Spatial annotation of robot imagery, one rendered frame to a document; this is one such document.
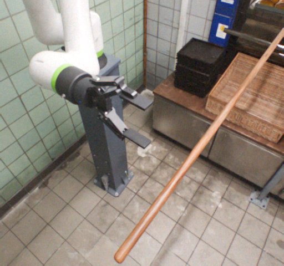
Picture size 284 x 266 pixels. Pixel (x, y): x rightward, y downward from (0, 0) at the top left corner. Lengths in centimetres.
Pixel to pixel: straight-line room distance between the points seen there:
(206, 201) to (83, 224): 100
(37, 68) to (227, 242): 177
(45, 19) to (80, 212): 149
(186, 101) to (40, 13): 127
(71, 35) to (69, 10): 7
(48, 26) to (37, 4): 10
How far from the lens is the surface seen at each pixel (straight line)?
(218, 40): 215
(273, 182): 203
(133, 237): 76
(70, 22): 82
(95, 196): 213
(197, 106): 194
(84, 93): 61
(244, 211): 220
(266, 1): 204
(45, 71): 70
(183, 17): 223
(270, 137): 186
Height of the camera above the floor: 191
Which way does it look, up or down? 48 degrees down
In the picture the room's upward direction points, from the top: straight up
